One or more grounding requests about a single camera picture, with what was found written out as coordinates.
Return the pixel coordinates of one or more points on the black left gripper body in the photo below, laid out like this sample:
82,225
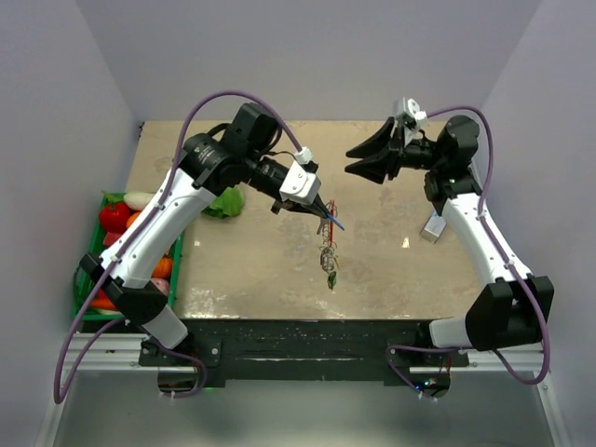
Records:
263,174

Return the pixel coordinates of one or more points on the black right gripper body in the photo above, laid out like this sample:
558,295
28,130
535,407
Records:
420,155

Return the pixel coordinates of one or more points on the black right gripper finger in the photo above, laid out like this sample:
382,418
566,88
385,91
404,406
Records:
375,169
374,144

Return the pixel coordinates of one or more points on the key bunch with red carabiner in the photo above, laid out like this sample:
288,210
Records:
328,259

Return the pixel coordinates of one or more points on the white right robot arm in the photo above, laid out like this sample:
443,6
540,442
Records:
513,306

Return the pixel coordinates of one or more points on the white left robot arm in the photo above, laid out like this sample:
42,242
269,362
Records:
207,168

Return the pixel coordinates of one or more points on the green lettuce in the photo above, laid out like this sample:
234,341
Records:
229,204

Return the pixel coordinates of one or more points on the white toy radish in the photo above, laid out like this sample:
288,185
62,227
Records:
137,201

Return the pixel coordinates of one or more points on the orange toy pumpkin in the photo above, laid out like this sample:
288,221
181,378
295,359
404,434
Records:
163,268

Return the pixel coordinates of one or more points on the orange toy orange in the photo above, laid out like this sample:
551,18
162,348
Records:
132,218

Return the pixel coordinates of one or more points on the pink toy onion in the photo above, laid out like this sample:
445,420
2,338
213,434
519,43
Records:
162,284

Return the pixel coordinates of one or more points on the red toy tomato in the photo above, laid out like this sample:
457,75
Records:
113,217

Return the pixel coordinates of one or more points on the red box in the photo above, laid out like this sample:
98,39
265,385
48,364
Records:
110,239

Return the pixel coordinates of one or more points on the orange toy carrot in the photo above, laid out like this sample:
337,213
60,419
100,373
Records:
103,304

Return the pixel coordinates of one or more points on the green plastic basket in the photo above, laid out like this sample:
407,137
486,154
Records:
83,284

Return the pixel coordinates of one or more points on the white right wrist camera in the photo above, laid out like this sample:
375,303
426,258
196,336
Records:
410,112

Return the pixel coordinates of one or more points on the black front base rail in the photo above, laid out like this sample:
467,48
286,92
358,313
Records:
369,350

